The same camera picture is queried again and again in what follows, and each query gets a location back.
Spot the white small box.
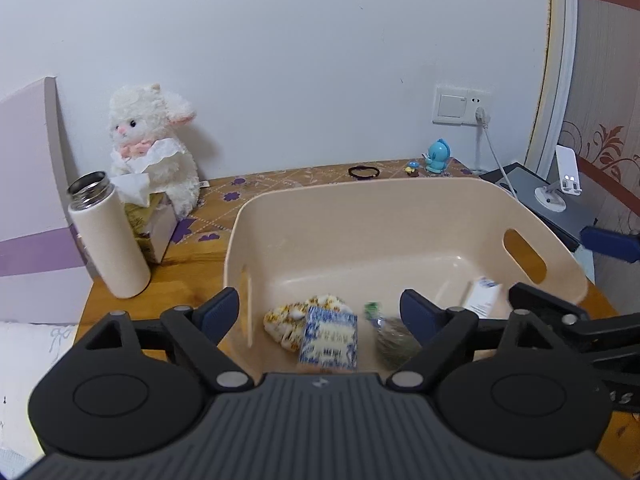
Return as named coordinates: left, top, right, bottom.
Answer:
left=460, top=276, right=502, bottom=319

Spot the green clear packet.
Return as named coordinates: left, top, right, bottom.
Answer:
left=365, top=302, right=423, bottom=368

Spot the white plug with cable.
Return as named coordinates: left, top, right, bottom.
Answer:
left=473, top=105, right=521, bottom=197

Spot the white wall switch socket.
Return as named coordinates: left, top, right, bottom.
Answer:
left=432, top=85, right=493, bottom=127

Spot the dark grey box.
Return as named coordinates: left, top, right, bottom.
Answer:
left=480, top=162, right=598, bottom=252

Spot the floral brown table cover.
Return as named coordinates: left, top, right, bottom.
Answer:
left=170, top=159, right=482, bottom=262

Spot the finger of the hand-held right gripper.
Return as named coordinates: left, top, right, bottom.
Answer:
left=579, top=226, right=640, bottom=264
left=509, top=282, right=640, bottom=357

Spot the white plush lamb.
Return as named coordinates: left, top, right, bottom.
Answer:
left=107, top=82, right=203, bottom=218

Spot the white door frame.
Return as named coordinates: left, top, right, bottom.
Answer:
left=525, top=0, right=582, bottom=181

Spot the beige plastic basket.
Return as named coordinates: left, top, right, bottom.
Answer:
left=223, top=176, right=589, bottom=377

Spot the white phone stand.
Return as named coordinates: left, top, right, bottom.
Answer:
left=534, top=145, right=583, bottom=211

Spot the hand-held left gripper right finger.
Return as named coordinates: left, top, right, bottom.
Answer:
left=389, top=288, right=569, bottom=394

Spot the white tissue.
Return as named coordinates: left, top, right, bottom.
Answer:
left=111, top=139, right=183, bottom=207

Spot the white bed sheet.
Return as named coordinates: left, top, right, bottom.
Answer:
left=0, top=320, right=81, bottom=480

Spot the blue toy figurine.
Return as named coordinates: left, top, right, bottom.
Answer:
left=425, top=139, right=453, bottom=176

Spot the cream thermos bottle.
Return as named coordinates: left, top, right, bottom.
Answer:
left=67, top=171, right=152, bottom=299

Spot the tissue box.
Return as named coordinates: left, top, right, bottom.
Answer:
left=122, top=192, right=179, bottom=265

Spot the blue white packet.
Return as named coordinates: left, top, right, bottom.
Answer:
left=298, top=306, right=359, bottom=372

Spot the yellow white patterned snack packet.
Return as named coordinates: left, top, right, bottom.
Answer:
left=263, top=296, right=353, bottom=356

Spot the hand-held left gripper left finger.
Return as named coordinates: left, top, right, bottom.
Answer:
left=74, top=287, right=256, bottom=394

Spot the white purple headboard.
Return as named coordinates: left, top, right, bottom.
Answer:
left=0, top=77, right=97, bottom=324

